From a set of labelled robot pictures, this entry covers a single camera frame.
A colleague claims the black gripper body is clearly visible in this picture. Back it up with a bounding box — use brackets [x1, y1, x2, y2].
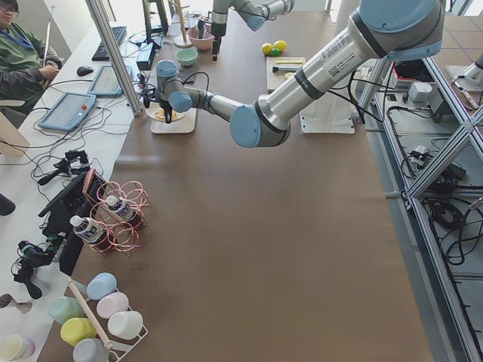
[158, 99, 173, 115]
[212, 32, 223, 53]

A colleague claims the white round plate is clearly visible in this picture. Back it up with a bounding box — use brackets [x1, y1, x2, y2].
[146, 106, 186, 123]

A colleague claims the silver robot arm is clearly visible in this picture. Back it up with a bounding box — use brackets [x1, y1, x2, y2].
[155, 1, 445, 148]
[211, 0, 295, 61]

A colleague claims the glazed yellow donut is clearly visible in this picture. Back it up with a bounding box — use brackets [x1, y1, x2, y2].
[154, 109, 165, 121]

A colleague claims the cream rabbit tray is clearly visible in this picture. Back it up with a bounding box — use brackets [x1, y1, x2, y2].
[150, 109, 197, 134]

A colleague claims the pink bowl with ice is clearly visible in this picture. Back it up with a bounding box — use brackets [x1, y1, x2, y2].
[187, 25, 214, 51]

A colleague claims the mint green bowl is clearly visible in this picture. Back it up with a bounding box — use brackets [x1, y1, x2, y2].
[176, 48, 198, 67]

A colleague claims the wooden mug tree stand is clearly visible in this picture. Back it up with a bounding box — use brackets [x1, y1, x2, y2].
[169, 0, 192, 48]

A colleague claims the grey folded cloth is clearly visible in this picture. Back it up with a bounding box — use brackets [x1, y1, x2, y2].
[179, 67, 197, 84]

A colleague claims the yellow lemon front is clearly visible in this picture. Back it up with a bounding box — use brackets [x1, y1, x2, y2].
[261, 42, 273, 55]

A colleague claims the yellow lemon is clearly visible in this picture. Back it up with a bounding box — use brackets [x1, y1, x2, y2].
[272, 40, 288, 53]
[261, 42, 273, 55]

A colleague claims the green lime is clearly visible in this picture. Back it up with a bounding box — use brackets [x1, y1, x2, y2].
[269, 48, 281, 57]

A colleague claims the wooden cutting board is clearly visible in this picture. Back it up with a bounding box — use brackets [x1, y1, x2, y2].
[266, 57, 306, 93]

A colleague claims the yellow lemon rear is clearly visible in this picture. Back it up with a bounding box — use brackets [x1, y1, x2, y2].
[272, 40, 288, 53]

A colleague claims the blue teach pendant far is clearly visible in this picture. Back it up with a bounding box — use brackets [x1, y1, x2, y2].
[88, 66, 123, 98]

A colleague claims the blue teach pendant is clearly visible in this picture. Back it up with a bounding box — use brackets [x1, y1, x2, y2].
[38, 92, 97, 132]
[88, 66, 123, 98]

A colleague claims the yellow plastic knife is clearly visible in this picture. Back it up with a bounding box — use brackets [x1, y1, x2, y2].
[275, 60, 304, 64]

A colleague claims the black keyboard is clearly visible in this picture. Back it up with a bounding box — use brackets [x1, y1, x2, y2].
[91, 26, 128, 63]

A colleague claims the black computer mouse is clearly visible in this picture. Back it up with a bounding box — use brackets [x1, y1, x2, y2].
[76, 66, 94, 77]

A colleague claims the blue teach pendant near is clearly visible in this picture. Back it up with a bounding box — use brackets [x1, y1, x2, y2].
[38, 92, 97, 132]

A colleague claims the tea bottle in rack far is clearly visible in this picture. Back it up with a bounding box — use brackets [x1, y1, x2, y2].
[106, 195, 143, 229]

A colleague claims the tea bottle in rack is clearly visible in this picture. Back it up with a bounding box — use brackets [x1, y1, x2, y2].
[106, 195, 143, 229]
[69, 215, 113, 253]

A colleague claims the tea bottle in rack near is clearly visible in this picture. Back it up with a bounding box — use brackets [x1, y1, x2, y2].
[69, 215, 113, 253]

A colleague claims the seated person green jacket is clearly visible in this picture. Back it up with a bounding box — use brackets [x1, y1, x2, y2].
[1, 1, 63, 115]

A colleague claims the light blue cup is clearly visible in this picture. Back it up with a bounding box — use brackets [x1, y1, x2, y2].
[87, 272, 117, 300]

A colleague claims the pink cup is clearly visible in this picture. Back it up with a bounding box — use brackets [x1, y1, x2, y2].
[97, 292, 129, 318]

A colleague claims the white cup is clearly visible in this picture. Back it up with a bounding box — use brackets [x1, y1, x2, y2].
[107, 311, 143, 340]

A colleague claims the mint cup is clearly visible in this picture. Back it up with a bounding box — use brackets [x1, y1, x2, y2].
[48, 296, 85, 325]

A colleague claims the white cup rack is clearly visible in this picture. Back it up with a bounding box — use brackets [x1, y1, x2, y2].
[68, 276, 149, 361]

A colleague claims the yellow cup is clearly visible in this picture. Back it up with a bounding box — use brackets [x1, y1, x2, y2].
[60, 318, 97, 347]

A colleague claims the grey cup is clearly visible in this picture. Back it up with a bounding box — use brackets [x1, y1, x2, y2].
[72, 339, 109, 362]

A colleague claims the knife with black handle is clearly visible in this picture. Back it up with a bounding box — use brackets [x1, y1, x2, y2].
[272, 66, 300, 73]

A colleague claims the copper wire bottle rack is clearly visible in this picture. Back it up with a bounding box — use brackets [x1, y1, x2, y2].
[82, 170, 151, 256]

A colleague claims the aluminium frame post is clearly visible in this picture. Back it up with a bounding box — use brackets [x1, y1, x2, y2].
[85, 0, 142, 117]

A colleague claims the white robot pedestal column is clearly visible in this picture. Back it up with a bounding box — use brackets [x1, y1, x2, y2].
[300, 0, 360, 133]

